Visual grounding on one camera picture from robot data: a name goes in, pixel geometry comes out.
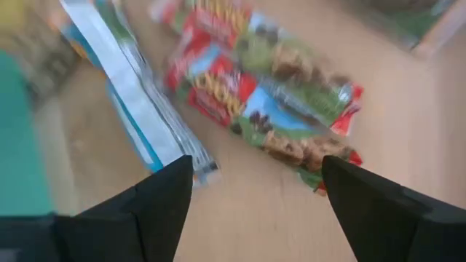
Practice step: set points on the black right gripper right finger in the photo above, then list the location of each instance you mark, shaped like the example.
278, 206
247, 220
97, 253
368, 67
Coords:
382, 222

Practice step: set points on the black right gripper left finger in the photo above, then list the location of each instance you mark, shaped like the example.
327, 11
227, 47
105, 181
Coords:
145, 218

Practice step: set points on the blue white granola bar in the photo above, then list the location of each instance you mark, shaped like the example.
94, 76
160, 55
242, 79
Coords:
123, 83

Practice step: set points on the translucent green plastic tray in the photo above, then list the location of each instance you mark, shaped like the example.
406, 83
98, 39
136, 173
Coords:
18, 145

